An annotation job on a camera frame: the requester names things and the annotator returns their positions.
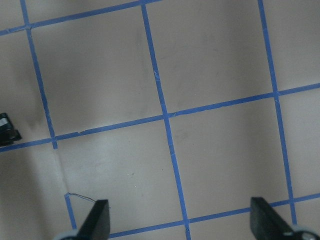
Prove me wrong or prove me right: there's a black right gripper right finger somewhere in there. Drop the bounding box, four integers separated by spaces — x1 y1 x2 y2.
250 197 296 240

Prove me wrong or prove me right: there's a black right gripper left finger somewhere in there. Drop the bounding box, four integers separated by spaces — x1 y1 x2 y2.
75 199 111 240

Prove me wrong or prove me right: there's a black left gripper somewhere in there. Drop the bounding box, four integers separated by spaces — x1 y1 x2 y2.
0 112 22 147

